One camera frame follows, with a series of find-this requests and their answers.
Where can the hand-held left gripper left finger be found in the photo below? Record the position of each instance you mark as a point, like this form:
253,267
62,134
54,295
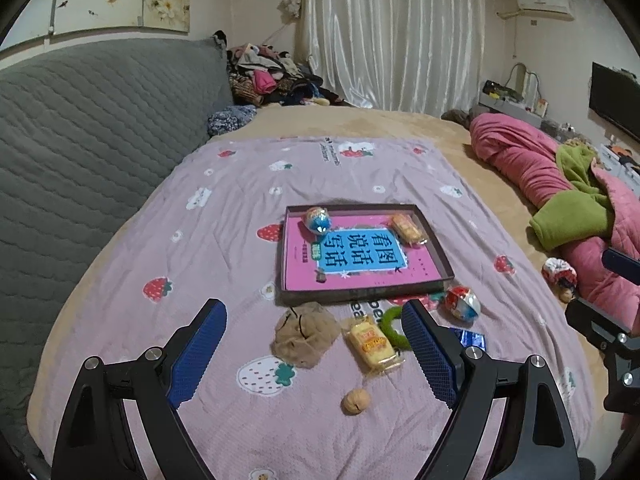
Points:
200,355

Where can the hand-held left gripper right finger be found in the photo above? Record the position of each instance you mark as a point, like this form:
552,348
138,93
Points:
427,355

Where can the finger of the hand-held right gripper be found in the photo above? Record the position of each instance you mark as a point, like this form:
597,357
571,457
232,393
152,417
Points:
621,261
592,321

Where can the blue snack packet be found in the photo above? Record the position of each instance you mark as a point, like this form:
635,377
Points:
470,338

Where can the walnut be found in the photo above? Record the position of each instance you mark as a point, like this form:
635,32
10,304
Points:
356,402

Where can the beige sock bundle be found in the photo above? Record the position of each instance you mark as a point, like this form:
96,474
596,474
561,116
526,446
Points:
305,335

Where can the shallow pink cardboard box tray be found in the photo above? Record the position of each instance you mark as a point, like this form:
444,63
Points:
350,280

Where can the crocheted doll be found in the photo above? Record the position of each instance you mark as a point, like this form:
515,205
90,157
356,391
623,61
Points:
560,275

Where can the yellow cake packet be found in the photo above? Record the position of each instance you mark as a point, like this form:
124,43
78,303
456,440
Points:
371,344

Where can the red white foil egg toy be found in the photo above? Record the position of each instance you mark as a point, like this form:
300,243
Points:
462,303

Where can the green blanket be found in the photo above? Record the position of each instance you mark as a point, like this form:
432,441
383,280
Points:
570,220

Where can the pink strawberry print blanket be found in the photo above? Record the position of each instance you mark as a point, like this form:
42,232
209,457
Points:
200,240

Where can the orange cake packet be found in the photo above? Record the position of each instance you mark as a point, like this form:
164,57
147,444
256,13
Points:
407,230

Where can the pink quilt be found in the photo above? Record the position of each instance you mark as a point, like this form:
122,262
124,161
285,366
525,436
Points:
515,155

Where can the black television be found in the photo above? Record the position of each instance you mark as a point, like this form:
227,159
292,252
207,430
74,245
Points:
617,100

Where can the blue foil egg toy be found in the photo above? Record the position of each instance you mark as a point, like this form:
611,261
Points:
317,220

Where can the white dresser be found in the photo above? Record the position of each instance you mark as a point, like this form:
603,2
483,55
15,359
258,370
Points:
510,107

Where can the vanity mirror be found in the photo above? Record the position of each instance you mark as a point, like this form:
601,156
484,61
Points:
522,82

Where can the dark grey cloth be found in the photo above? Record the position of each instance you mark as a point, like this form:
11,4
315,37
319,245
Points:
457,117

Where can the grey quilted headboard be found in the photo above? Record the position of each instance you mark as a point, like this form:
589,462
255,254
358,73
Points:
75,160

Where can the beige bed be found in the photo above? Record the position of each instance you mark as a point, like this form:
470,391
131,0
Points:
400,125

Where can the dark patterned cloth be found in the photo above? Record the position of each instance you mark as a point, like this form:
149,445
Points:
231,120

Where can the white air conditioner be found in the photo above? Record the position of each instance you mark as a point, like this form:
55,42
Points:
545,6

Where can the pile of clothes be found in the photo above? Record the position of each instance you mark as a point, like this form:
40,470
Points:
270,75

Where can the white satin curtain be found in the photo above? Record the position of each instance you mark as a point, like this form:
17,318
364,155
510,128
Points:
400,35

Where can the white curtain tie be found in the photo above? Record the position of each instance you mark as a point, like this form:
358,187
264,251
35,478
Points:
291,6

